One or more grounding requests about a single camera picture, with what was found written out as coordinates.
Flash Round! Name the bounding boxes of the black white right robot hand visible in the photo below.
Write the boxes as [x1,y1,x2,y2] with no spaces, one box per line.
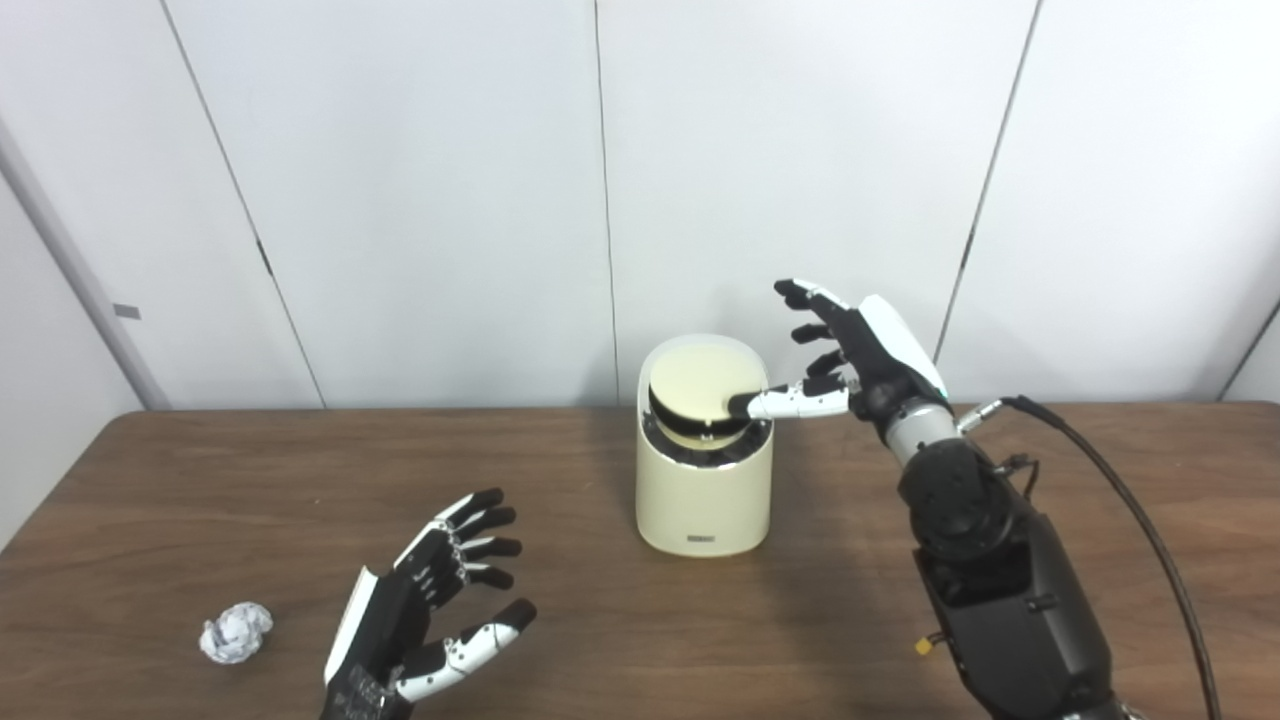
[728,279,951,446]

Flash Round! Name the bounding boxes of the cream round bin lid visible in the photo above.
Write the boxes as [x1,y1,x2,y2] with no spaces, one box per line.
[648,347,769,441]

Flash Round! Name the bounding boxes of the cream-colored cylindrical bin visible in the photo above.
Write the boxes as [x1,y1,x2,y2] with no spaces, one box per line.
[636,334,776,558]

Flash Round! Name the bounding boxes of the grey wall corner post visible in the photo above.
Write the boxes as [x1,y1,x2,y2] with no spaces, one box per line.
[0,115,171,411]

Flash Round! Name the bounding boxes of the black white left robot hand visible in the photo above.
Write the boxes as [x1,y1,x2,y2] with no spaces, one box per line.
[320,488,538,720]

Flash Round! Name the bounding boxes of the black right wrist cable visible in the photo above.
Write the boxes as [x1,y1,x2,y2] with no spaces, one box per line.
[958,395,1223,720]

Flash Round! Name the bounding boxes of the white paper ball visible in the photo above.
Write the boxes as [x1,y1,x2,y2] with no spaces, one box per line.
[199,601,274,665]

